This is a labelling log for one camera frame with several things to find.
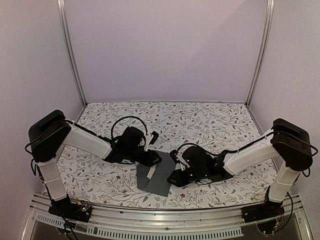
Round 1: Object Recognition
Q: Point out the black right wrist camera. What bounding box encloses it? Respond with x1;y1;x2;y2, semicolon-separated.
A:
169;149;179;164

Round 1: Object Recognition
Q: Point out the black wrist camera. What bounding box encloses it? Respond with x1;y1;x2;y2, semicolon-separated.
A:
149;131;159;145
169;149;179;164

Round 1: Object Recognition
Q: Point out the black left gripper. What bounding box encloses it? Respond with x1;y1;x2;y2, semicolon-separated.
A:
124;147;162;167

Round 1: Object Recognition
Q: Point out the left aluminium frame post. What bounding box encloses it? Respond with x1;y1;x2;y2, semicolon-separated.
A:
56;0;88;107

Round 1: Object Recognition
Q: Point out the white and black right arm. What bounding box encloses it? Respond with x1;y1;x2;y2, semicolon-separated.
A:
167;118;318;218

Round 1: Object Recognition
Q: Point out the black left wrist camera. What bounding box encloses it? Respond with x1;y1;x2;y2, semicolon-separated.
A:
149;131;159;145

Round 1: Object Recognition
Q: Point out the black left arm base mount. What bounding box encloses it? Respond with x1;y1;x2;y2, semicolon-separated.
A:
48;196;92;223

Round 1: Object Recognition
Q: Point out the black camera cable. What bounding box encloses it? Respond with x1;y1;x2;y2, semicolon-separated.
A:
110;115;149;143
174;142;201;156

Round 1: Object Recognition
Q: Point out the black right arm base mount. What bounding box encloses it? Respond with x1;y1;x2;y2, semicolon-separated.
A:
241;196;285;223

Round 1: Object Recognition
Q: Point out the right aluminium frame post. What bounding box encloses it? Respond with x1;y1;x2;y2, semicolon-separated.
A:
244;0;275;106

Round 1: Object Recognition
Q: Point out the aluminium frame post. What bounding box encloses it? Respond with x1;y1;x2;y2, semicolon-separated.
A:
56;0;88;107
244;0;275;106

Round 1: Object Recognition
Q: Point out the beige lined letter paper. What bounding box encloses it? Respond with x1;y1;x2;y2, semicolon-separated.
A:
146;165;157;180

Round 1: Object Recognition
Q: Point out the black left camera cable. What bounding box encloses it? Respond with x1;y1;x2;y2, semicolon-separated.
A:
110;115;149;143

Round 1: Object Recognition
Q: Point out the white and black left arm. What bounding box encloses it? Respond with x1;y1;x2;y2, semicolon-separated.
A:
24;110;162;217

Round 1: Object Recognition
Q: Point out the black right camera cable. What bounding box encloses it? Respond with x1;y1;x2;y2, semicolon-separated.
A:
174;142;201;156

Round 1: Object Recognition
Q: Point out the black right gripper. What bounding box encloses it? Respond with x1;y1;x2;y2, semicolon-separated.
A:
167;167;207;187

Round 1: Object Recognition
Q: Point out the aluminium slotted front rail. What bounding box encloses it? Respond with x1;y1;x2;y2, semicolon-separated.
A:
21;193;316;240

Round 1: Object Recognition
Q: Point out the grey-blue envelope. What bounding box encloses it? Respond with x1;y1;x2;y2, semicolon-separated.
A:
136;151;176;197

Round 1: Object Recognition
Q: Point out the floral patterned table mat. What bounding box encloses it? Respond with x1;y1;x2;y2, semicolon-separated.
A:
57;102;277;209

